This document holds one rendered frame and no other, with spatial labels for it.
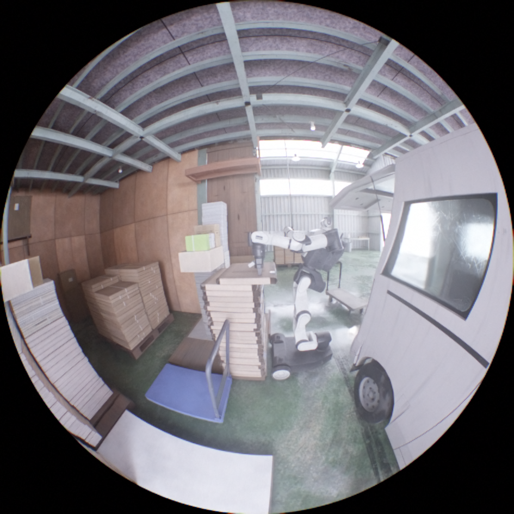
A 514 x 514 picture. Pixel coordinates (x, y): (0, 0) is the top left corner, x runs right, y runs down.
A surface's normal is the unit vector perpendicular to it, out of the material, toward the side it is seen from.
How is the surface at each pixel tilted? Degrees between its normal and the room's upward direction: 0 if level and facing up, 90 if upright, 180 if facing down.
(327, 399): 0
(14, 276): 90
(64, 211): 90
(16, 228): 90
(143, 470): 0
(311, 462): 0
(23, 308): 92
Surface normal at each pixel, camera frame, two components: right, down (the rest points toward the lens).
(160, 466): -0.05, -0.98
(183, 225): -0.08, 0.18
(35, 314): 0.99, -0.04
